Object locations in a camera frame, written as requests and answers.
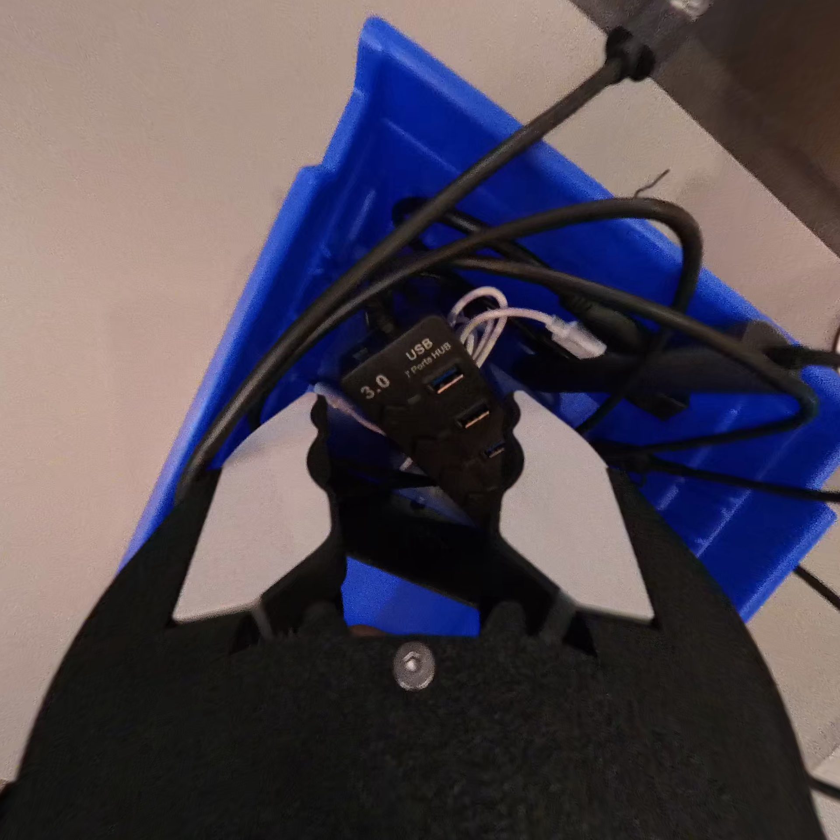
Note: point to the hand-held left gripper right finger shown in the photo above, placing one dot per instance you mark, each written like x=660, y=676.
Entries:
x=577, y=525

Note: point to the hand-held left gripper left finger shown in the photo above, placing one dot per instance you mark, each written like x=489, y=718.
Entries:
x=256, y=525

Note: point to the black usb hub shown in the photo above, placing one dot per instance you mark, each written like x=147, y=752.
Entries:
x=420, y=367

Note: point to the blue plastic bin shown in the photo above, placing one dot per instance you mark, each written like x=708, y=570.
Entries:
x=407, y=131

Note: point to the grey desk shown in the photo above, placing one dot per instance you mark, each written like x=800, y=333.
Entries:
x=98, y=197

